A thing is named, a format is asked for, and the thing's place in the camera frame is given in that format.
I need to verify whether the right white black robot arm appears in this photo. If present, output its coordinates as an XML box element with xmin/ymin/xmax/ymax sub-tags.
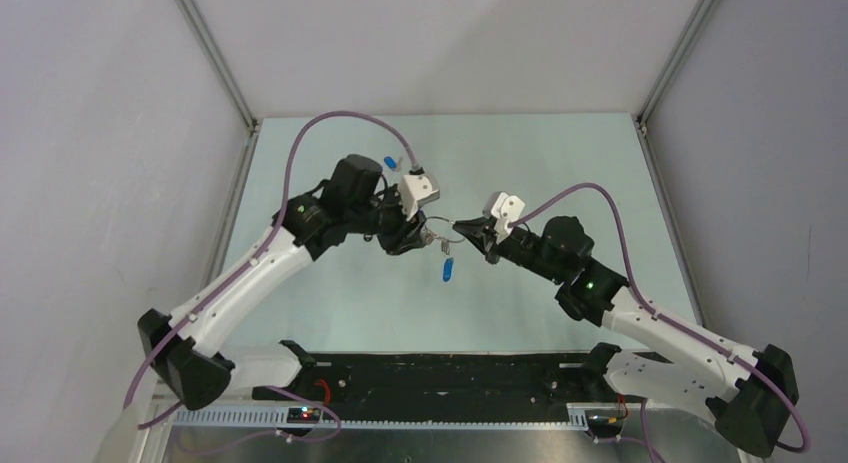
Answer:
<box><xmin>452</xmin><ymin>216</ymin><xmax>799</xmax><ymax>458</ymax></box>

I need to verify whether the aluminium frame post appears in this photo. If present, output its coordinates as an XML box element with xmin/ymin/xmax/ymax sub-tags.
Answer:
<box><xmin>174</xmin><ymin>0</ymin><xmax>257</xmax><ymax>134</ymax></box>
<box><xmin>635</xmin><ymin>0</ymin><xmax>722</xmax><ymax>128</ymax></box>

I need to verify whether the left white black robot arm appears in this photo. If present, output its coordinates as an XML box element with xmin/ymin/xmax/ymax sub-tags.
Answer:
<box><xmin>137</xmin><ymin>154</ymin><xmax>440</xmax><ymax>411</ymax></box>

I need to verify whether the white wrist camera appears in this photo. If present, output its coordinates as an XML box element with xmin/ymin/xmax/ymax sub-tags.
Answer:
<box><xmin>398</xmin><ymin>168</ymin><xmax>440</xmax><ymax>221</ymax></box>
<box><xmin>482</xmin><ymin>192</ymin><xmax>525</xmax><ymax>244</ymax></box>

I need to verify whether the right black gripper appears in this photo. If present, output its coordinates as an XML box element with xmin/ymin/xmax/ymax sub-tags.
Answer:
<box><xmin>454</xmin><ymin>215</ymin><xmax>565</xmax><ymax>285</ymax></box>

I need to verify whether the left aluminium frame post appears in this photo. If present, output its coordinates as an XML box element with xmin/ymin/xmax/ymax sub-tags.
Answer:
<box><xmin>174</xmin><ymin>0</ymin><xmax>257</xmax><ymax>134</ymax></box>

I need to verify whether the left electronics board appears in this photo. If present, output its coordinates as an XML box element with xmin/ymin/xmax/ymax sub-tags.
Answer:
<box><xmin>286</xmin><ymin>406</ymin><xmax>323</xmax><ymax>425</ymax></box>

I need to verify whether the metal wire keyring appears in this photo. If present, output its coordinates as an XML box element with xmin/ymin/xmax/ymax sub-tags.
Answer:
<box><xmin>426</xmin><ymin>215</ymin><xmax>466</xmax><ymax>244</ymax></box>

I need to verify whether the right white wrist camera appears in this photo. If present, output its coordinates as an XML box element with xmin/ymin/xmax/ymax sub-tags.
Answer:
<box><xmin>482</xmin><ymin>192</ymin><xmax>525</xmax><ymax>244</ymax></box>

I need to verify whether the electronics board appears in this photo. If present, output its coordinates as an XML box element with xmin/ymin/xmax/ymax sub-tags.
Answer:
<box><xmin>286</xmin><ymin>406</ymin><xmax>323</xmax><ymax>425</ymax></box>
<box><xmin>586</xmin><ymin>414</ymin><xmax>629</xmax><ymax>439</ymax></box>

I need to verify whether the grey slotted cable duct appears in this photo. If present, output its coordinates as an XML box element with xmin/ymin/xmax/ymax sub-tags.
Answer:
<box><xmin>170</xmin><ymin>405</ymin><xmax>588</xmax><ymax>431</ymax></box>

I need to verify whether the bunch of silver keys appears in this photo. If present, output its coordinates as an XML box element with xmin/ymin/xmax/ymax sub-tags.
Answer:
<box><xmin>423</xmin><ymin>228</ymin><xmax>451</xmax><ymax>257</ymax></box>

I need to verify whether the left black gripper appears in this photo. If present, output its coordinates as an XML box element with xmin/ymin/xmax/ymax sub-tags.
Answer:
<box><xmin>346</xmin><ymin>184</ymin><xmax>426</xmax><ymax>256</ymax></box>

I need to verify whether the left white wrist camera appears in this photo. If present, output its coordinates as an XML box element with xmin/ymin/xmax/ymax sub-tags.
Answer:
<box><xmin>398</xmin><ymin>168</ymin><xmax>440</xmax><ymax>221</ymax></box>

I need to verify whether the right aluminium frame post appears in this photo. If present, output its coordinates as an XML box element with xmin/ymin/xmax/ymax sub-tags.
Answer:
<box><xmin>635</xmin><ymin>0</ymin><xmax>722</xmax><ymax>128</ymax></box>

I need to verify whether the right electronics board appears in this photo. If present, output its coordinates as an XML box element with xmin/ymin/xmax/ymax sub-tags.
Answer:
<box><xmin>586</xmin><ymin>414</ymin><xmax>629</xmax><ymax>439</ymax></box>

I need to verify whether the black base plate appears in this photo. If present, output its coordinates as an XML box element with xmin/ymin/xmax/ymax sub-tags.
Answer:
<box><xmin>286</xmin><ymin>352</ymin><xmax>622</xmax><ymax>422</ymax></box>

